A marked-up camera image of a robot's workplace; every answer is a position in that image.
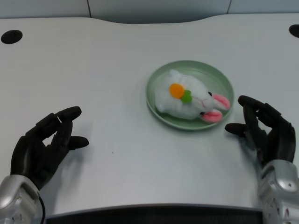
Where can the green round plate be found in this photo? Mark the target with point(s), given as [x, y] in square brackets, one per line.
[210, 77]

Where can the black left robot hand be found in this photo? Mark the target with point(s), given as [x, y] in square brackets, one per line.
[35, 154]

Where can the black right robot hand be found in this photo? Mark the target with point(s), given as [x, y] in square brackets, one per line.
[281, 140]

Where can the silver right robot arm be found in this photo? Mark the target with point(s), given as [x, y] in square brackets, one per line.
[280, 191]

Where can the white rabbit plush doll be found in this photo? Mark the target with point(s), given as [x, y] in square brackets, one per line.
[182, 102]

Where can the dark robot torso edge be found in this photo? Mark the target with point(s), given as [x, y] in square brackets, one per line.
[151, 215]

